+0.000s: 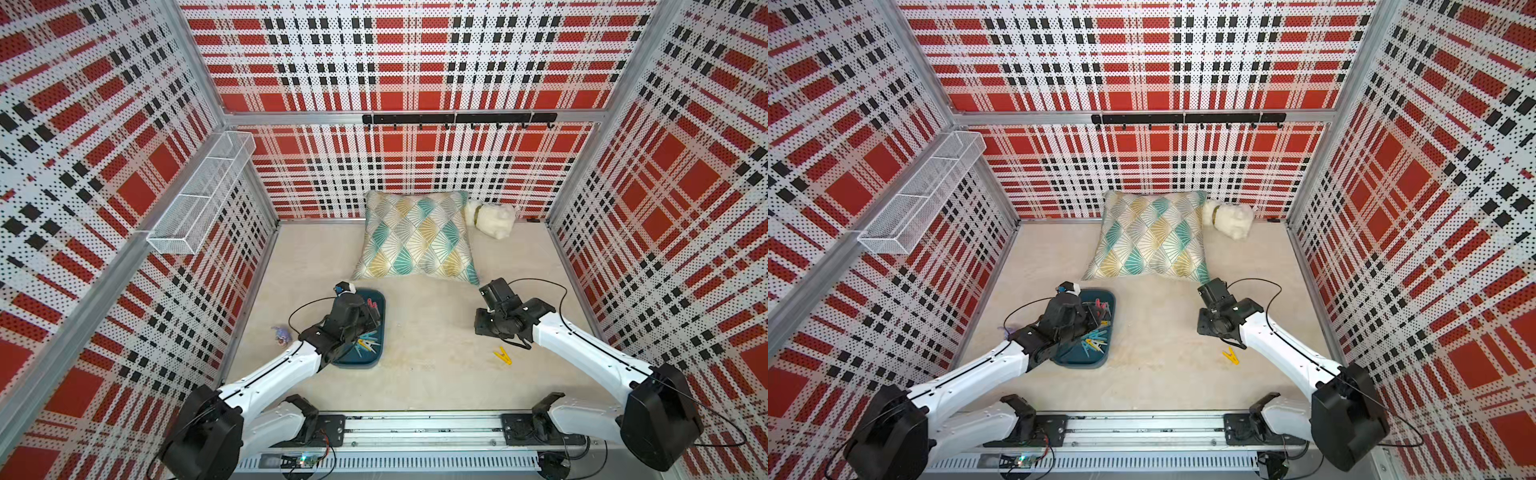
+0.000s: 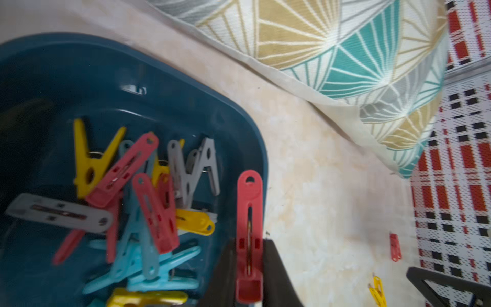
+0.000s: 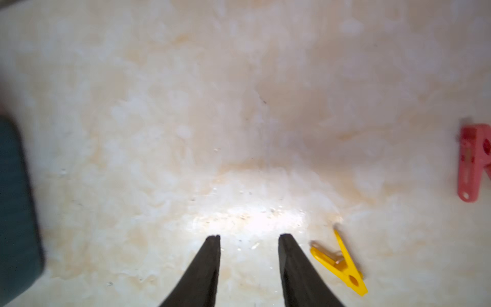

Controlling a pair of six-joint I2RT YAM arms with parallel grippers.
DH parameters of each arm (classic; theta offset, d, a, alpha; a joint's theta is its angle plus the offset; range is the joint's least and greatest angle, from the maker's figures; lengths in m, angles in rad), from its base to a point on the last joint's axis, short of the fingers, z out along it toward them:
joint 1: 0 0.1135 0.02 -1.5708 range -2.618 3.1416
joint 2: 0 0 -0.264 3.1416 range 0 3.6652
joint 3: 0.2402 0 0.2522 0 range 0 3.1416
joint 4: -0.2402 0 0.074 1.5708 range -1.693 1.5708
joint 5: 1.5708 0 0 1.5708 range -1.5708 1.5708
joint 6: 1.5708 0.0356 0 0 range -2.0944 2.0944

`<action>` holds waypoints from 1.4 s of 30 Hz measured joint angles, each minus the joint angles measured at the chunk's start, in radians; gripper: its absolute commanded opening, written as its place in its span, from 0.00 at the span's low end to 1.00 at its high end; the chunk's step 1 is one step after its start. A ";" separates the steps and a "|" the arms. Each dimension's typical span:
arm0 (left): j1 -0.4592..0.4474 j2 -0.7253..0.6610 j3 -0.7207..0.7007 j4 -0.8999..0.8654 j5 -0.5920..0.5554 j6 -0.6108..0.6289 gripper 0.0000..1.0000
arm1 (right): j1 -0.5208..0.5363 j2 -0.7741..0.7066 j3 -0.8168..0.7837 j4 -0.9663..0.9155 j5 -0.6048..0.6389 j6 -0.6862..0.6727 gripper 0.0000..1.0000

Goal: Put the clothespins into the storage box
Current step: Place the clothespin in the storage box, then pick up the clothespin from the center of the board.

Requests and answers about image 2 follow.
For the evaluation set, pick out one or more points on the yellow clothespin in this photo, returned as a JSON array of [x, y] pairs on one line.
[[122, 297], [377, 292], [159, 173], [196, 222], [90, 171]]

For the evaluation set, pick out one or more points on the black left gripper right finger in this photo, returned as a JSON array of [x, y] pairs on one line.
[[277, 287]]

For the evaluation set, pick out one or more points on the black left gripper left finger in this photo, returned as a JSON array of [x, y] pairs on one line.
[[221, 289]]

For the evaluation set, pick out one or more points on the dark teal storage box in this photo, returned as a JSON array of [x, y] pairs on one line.
[[48, 81]]

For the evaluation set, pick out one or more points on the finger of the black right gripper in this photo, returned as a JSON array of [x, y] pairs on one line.
[[420, 277]]

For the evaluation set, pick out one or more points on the teal clothespin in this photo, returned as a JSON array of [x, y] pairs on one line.
[[165, 280], [127, 262], [149, 254]]

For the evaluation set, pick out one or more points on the grey clothespin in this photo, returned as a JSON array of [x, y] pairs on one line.
[[203, 158], [178, 171], [55, 212]]

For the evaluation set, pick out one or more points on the yellow clothespin front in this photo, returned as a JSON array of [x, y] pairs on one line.
[[196, 222]]

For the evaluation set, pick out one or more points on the red clothespin front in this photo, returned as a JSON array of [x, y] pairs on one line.
[[117, 177]]

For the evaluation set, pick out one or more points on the patterned teal gold pillow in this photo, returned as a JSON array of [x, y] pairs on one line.
[[375, 68]]

